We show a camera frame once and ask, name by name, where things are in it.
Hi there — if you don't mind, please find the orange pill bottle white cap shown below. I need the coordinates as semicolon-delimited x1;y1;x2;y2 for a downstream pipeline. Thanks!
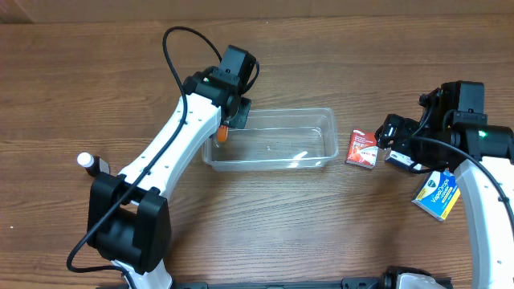
217;125;229;143

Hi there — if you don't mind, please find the white plaster box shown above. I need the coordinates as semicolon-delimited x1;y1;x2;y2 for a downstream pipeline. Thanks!
384;149;422;172

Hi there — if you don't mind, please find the red medicine box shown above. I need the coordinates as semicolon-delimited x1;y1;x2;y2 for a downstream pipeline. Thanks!
346;129;378;169

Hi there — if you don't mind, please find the blue Vicks VapoDrops box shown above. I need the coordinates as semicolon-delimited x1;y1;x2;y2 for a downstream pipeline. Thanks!
411;170;461;222

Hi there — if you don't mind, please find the dark bottle white cap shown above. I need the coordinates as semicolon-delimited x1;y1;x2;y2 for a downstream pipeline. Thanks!
77;152;110;177

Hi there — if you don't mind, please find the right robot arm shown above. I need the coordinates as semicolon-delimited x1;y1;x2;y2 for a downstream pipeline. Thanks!
375;80;513;288

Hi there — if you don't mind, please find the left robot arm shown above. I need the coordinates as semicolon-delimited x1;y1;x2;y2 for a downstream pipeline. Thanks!
88;46;259;288

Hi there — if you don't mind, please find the clear plastic container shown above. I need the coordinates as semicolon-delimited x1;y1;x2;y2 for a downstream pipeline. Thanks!
202;108;338;172

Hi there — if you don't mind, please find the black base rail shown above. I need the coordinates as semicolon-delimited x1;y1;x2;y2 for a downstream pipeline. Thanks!
171;277;381;289

